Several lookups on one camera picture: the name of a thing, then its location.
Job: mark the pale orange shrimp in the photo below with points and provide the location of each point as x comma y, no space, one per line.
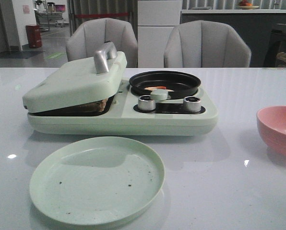
153,88

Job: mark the shrimp with red tail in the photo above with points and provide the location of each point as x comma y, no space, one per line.
160,87

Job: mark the bread slice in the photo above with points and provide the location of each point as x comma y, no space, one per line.
97,106

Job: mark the mint green sandwich maker lid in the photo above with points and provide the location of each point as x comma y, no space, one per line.
79,82

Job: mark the mint green breakfast maker base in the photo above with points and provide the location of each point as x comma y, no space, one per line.
122,119

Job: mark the left silver control knob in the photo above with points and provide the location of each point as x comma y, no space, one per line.
145,103

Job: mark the silver control knob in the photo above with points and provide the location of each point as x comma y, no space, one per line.
191,104
145,103

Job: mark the black round frying pan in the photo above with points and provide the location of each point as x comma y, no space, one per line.
179,84

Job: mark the right silver control knob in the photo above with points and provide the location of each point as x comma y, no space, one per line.
191,104

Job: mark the mint green round plate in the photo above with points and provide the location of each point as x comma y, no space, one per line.
97,182

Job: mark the right grey upholstered chair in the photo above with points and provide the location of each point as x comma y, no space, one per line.
206,44

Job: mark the grey upholstered chair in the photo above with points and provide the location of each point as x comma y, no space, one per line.
92,34
206,44

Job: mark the left grey upholstered chair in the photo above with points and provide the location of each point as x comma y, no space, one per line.
92,34

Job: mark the white cabinet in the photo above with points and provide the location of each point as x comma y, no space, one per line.
156,20

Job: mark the pink bowl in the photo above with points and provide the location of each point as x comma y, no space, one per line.
271,124

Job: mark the red trash bin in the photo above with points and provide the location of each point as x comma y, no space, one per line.
33,36

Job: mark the fruit plate on counter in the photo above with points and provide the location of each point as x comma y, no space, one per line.
246,5

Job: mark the grey kitchen counter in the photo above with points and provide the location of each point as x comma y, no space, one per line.
264,31

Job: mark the mint green pan handle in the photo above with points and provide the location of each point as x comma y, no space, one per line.
159,95

